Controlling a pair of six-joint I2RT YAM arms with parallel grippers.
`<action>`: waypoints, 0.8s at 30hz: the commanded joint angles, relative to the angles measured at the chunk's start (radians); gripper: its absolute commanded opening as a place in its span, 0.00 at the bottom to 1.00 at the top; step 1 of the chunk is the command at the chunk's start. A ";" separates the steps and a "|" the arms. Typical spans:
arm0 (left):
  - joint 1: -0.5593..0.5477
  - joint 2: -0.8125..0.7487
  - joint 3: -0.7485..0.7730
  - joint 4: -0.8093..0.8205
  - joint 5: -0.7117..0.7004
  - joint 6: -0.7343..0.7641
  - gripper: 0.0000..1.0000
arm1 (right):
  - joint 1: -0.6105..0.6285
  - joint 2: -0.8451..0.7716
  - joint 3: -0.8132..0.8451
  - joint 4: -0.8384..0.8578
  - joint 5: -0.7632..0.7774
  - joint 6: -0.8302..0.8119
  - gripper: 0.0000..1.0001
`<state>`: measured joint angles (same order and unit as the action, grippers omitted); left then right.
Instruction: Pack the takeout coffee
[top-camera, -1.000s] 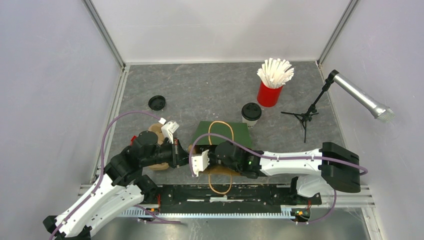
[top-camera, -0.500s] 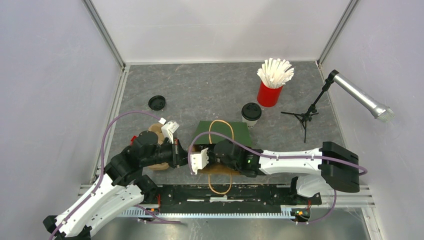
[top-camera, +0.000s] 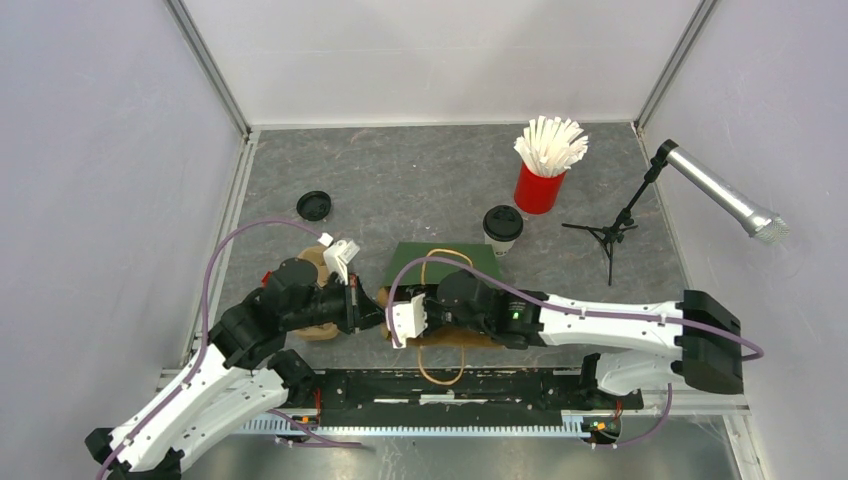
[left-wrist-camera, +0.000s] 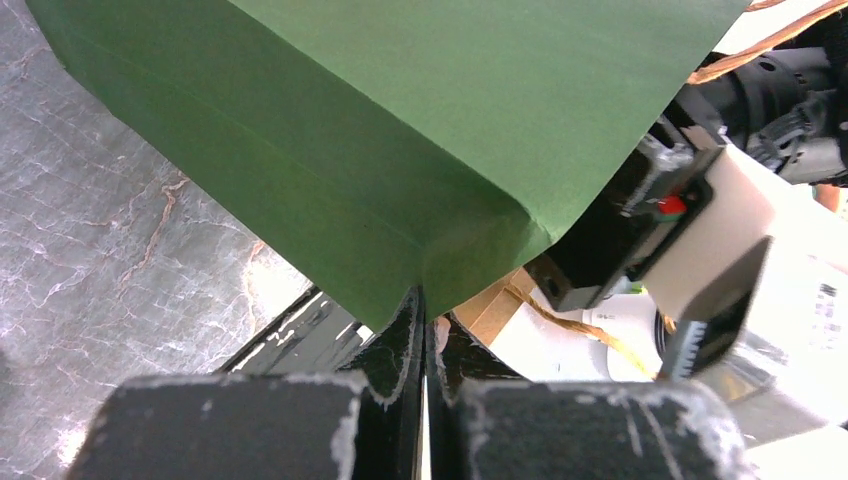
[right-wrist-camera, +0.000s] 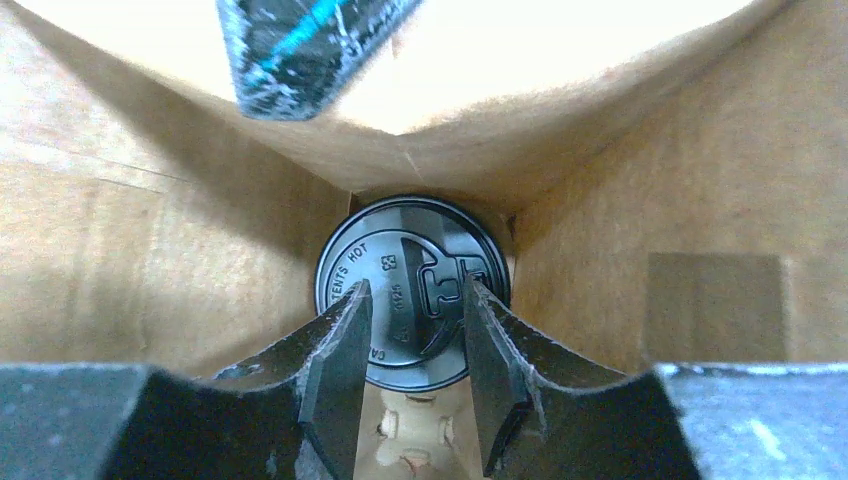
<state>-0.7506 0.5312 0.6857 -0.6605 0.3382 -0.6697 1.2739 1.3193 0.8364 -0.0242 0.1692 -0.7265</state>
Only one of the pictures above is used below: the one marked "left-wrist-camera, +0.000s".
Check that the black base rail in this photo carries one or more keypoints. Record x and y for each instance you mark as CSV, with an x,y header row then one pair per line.
x,y
313,334

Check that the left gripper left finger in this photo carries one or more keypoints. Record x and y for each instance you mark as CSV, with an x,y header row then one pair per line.
x,y
361,420

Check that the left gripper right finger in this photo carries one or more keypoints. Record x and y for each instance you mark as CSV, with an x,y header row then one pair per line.
x,y
488,422

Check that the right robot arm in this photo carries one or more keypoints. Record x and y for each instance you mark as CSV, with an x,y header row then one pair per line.
x,y
786,109

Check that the green paper bag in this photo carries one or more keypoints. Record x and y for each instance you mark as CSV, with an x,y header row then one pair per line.
x,y
380,146

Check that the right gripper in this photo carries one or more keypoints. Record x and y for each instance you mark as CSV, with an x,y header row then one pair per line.
x,y
656,193

